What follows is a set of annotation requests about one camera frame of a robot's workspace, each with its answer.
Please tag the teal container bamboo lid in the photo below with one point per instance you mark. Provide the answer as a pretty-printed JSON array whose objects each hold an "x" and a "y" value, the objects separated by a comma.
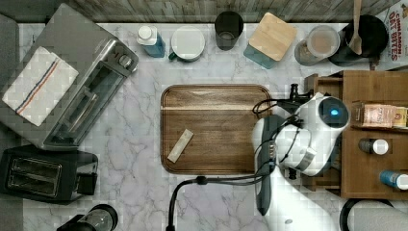
[{"x": 270, "y": 41}]

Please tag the blue spice jar white cap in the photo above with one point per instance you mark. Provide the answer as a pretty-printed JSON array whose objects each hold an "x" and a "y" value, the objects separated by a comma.
[{"x": 394, "y": 179}]

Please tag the silver toaster oven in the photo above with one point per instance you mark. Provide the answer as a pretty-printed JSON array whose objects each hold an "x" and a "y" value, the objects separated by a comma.
[{"x": 103, "y": 63}]

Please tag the dark glass tumbler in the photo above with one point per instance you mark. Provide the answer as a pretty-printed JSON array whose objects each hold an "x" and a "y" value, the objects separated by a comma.
[{"x": 228, "y": 27}]

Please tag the wooden spoon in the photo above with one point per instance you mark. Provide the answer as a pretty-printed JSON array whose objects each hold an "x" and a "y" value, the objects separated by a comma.
[{"x": 355, "y": 43}]

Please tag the dark spice jar white cap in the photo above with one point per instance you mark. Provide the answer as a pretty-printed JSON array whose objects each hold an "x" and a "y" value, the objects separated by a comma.
[{"x": 374, "y": 146}]

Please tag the small beige wrapped bar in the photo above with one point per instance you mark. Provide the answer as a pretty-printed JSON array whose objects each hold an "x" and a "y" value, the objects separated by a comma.
[{"x": 179, "y": 147}]

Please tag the black utensil crock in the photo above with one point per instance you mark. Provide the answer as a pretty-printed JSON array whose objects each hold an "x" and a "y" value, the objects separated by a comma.
[{"x": 373, "y": 34}]

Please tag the black slot toaster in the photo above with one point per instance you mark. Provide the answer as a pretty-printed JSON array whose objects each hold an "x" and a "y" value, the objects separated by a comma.
[{"x": 57, "y": 177}]

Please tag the wooden cutting board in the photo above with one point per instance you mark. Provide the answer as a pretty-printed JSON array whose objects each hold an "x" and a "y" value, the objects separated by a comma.
[{"x": 221, "y": 119}]

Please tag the green mug white lid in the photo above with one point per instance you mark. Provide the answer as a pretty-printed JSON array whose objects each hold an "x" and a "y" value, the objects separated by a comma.
[{"x": 187, "y": 43}]

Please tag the cinnamon oat bites box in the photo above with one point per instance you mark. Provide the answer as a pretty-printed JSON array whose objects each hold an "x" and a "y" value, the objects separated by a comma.
[{"x": 395, "y": 56}]

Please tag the pink snack box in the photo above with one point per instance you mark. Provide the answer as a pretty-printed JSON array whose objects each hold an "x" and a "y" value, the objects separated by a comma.
[{"x": 378, "y": 115}]

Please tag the white plate black rim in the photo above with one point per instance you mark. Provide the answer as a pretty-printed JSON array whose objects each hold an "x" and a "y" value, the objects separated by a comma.
[{"x": 372, "y": 215}]

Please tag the blue bottle white cap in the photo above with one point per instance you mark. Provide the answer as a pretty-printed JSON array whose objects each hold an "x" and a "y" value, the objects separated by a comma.
[{"x": 151, "y": 41}]

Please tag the black coffee grinder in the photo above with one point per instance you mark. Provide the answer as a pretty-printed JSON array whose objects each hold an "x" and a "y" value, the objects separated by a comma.
[{"x": 102, "y": 217}]

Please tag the clear jar plastic lid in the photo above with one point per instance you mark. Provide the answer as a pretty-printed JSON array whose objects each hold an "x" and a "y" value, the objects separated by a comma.
[{"x": 321, "y": 43}]

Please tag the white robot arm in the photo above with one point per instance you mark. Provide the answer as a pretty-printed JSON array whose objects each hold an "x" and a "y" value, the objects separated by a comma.
[{"x": 305, "y": 142}]

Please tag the white striped dish towel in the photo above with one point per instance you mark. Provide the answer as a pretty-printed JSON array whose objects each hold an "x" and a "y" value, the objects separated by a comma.
[{"x": 40, "y": 86}]

